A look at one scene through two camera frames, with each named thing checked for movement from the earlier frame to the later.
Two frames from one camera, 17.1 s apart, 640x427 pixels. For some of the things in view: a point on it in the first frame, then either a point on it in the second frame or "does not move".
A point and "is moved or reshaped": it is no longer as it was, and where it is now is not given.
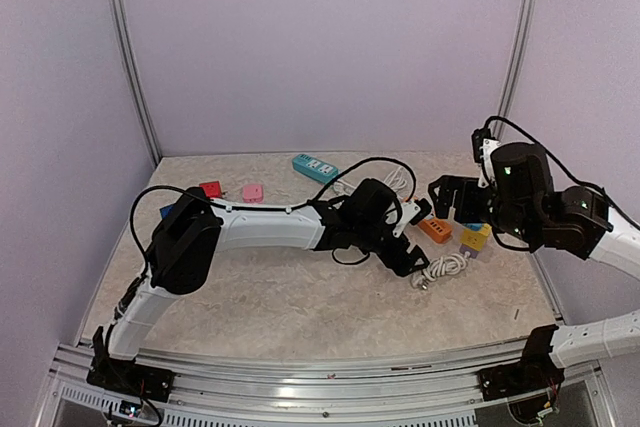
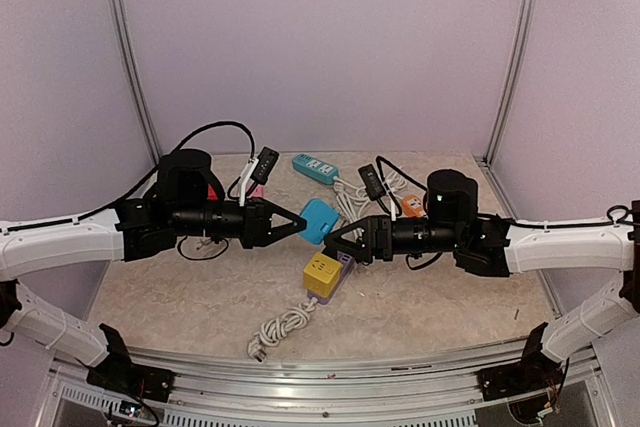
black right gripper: (466, 211) -> (380, 231)
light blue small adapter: (475, 226) is moved or reshaped
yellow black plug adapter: (474, 235) is moved or reshaped
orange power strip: (438, 229) is moved or reshaped
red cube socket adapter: (212, 189) does not move
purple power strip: (473, 252) is moved or reshaped
